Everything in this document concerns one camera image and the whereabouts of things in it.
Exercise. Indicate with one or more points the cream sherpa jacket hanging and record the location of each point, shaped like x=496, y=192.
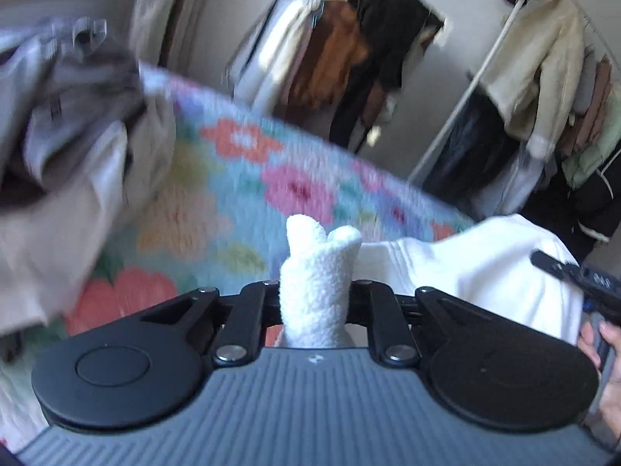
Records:
x=534, y=77

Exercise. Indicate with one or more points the pile of folded clothes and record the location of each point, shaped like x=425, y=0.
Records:
x=83, y=148

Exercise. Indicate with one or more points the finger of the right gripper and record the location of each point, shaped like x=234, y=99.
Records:
x=594, y=283

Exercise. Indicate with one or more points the black hanging garment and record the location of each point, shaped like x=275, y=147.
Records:
x=390, y=28

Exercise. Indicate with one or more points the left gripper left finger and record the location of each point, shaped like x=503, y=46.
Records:
x=226, y=331

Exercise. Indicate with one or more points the black track jacket white stripe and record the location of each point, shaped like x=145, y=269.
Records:
x=583, y=217

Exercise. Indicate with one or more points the brown hanging garment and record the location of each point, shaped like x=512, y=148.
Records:
x=335, y=45

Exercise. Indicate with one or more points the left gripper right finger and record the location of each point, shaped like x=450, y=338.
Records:
x=406, y=331

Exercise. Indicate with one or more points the white fleece zip jacket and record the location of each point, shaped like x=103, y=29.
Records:
x=487, y=266

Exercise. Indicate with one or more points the floral quilted bedspread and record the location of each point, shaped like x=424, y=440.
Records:
x=219, y=220

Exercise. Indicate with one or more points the person's right hand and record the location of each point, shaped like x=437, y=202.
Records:
x=605, y=422

